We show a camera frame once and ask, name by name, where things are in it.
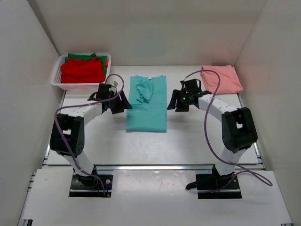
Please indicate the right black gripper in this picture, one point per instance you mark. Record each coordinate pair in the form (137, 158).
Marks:
(175, 104)

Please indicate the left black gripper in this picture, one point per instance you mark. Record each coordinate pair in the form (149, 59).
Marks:
(124, 104)

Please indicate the teal t shirt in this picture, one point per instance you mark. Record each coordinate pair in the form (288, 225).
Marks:
(148, 98)

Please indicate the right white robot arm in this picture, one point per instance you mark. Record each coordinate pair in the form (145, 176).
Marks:
(238, 129)

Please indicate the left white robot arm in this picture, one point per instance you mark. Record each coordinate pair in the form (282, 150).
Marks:
(68, 132)

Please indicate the orange t shirt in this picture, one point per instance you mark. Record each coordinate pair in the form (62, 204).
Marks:
(106, 63)

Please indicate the red t shirt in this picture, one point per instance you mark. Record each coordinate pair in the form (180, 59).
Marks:
(82, 71)

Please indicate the folded pink t shirt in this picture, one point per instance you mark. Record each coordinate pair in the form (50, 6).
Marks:
(229, 84)

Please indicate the white plastic basket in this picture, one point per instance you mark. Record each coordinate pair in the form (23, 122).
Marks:
(56, 75)

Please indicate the green t shirt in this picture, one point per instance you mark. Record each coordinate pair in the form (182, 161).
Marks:
(88, 57)

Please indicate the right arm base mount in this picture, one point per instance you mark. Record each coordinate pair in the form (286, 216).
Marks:
(214, 186)

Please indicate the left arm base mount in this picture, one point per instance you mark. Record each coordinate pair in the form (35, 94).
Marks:
(82, 186)

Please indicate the metal table rail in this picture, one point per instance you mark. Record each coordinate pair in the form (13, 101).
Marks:
(159, 167)

